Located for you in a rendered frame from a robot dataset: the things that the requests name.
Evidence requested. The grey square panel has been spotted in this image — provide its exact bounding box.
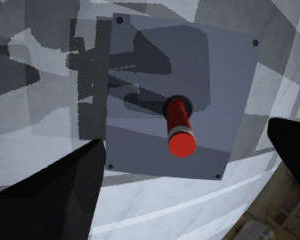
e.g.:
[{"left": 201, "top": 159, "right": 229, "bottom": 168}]
[{"left": 105, "top": 12, "right": 262, "bottom": 181}]

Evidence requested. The dark red peg with grey band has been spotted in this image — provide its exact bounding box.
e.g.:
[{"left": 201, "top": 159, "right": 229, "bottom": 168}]
[{"left": 166, "top": 99, "right": 195, "bottom": 157}]

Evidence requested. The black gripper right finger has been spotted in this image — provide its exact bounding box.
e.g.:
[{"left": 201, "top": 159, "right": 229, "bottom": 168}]
[{"left": 267, "top": 117, "right": 300, "bottom": 185}]

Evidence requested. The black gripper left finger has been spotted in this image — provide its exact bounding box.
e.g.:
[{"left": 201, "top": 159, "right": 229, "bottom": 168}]
[{"left": 0, "top": 139, "right": 107, "bottom": 240}]

